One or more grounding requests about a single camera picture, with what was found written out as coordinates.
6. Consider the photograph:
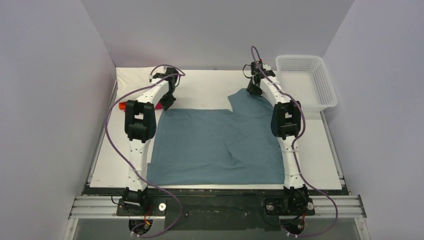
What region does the blue-grey t shirt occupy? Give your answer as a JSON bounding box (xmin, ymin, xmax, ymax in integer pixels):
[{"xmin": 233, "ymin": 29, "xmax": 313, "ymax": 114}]
[{"xmin": 146, "ymin": 89, "xmax": 285, "ymax": 186}]

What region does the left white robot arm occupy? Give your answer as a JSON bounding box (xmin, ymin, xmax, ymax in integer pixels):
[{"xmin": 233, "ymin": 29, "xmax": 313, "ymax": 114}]
[{"xmin": 121, "ymin": 66, "xmax": 181, "ymax": 215}]

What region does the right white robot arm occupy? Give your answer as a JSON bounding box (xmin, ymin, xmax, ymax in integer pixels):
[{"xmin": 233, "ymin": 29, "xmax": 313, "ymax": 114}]
[{"xmin": 246, "ymin": 60, "xmax": 309, "ymax": 218}]

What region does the folded pink t shirt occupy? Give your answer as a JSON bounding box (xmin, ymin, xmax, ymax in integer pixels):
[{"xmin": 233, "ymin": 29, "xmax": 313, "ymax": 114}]
[{"xmin": 154, "ymin": 101, "xmax": 164, "ymax": 110}]

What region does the folded cream t shirt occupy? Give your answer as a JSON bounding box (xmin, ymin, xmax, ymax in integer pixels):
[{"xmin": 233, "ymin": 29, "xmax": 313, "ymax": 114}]
[{"xmin": 116, "ymin": 66, "xmax": 155, "ymax": 99}]

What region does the white plastic basket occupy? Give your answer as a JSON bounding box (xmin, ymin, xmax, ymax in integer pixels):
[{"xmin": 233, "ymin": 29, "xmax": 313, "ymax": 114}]
[{"xmin": 275, "ymin": 55, "xmax": 338, "ymax": 112}]

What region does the folded orange t shirt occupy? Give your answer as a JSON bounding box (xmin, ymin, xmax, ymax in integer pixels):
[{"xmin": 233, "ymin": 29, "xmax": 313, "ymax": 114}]
[{"xmin": 118, "ymin": 102, "xmax": 127, "ymax": 111}]

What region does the aluminium mounting rail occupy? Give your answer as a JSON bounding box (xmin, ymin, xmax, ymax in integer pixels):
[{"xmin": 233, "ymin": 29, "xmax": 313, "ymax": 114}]
[{"xmin": 69, "ymin": 195, "xmax": 367, "ymax": 219}]

